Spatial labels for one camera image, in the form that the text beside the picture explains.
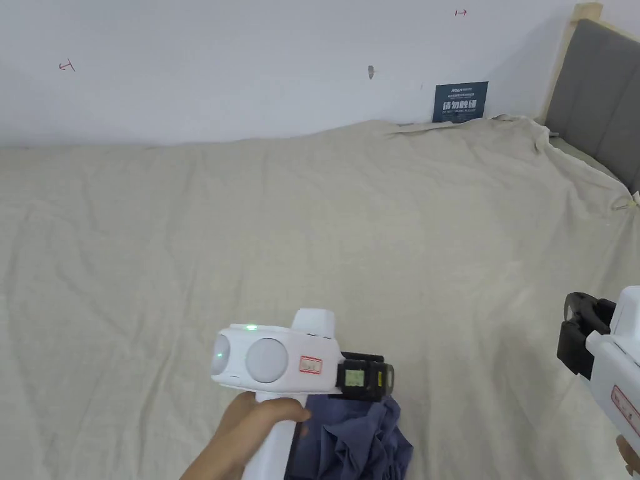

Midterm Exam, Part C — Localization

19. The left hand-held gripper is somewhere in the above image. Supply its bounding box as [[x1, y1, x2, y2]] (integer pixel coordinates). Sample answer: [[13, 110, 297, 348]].
[[209, 308, 396, 480]]

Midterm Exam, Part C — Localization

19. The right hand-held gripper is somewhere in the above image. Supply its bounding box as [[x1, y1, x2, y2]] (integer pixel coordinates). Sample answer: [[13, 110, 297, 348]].
[[557, 286, 640, 437]]

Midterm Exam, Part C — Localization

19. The dark blue shirt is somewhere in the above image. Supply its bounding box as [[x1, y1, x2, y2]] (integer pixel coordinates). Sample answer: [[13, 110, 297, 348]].
[[286, 394, 416, 480]]

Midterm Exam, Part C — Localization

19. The person's left forearm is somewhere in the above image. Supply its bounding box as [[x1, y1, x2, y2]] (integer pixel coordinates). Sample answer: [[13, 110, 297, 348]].
[[179, 444, 247, 480]]

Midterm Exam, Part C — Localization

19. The person's left hand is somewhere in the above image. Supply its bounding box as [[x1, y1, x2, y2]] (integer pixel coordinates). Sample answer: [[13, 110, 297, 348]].
[[214, 389, 313, 465]]

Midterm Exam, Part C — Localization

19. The person's right hand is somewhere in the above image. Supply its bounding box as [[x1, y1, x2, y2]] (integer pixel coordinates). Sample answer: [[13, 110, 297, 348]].
[[616, 434, 640, 474]]

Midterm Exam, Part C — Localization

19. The bed with beige sheet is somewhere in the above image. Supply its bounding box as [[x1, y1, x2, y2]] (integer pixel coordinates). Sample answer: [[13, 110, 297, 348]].
[[0, 114, 640, 480]]

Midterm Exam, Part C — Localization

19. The grey padded headboard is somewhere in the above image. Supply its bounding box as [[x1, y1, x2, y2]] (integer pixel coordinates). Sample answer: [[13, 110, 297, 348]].
[[541, 2, 640, 197]]

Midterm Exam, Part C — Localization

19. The dark blue sign card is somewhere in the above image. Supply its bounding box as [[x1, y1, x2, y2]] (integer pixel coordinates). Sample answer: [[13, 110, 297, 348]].
[[432, 80, 490, 124]]

